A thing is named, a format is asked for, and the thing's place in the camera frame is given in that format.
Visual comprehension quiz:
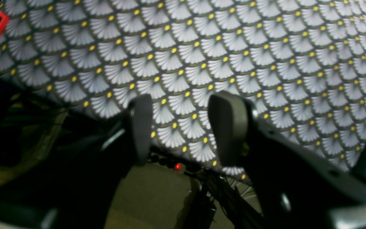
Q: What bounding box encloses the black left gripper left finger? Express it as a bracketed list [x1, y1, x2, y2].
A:
[40, 95, 153, 229]

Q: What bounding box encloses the fan patterned tablecloth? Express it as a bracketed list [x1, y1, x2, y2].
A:
[0, 0, 366, 184]

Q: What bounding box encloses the black power strip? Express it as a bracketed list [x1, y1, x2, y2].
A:
[147, 154, 187, 174]

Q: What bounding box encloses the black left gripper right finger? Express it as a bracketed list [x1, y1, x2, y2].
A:
[208, 92, 366, 229]

